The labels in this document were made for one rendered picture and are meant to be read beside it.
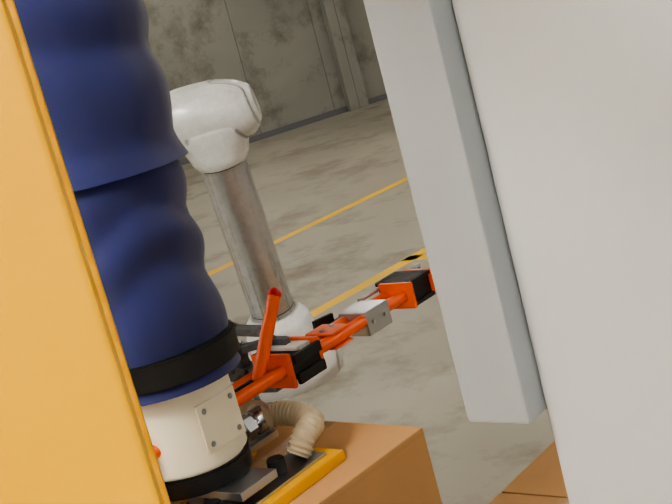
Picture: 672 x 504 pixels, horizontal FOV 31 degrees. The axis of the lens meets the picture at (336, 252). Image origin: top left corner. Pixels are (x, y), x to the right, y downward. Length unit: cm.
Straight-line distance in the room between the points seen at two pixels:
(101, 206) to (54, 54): 21
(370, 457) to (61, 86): 72
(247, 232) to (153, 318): 94
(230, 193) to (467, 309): 179
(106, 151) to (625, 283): 101
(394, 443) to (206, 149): 87
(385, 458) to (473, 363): 106
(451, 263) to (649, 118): 16
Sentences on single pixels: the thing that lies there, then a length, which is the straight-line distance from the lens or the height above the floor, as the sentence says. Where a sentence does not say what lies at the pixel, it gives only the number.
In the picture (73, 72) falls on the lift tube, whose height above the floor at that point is 175.
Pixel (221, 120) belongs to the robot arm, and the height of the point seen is 157.
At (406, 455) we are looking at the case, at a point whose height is 105.
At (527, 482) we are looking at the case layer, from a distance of 293.
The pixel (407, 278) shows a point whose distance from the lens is 221.
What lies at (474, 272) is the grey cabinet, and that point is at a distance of 78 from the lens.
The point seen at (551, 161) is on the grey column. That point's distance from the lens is 75.
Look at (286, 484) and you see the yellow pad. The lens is 180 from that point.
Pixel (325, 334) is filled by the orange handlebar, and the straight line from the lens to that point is 203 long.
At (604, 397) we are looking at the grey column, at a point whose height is 148.
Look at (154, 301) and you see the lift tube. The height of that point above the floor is 142.
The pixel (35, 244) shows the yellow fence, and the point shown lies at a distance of 38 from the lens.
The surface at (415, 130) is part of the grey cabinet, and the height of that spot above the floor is 167.
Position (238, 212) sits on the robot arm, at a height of 137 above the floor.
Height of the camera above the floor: 178
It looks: 12 degrees down
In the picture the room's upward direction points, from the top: 15 degrees counter-clockwise
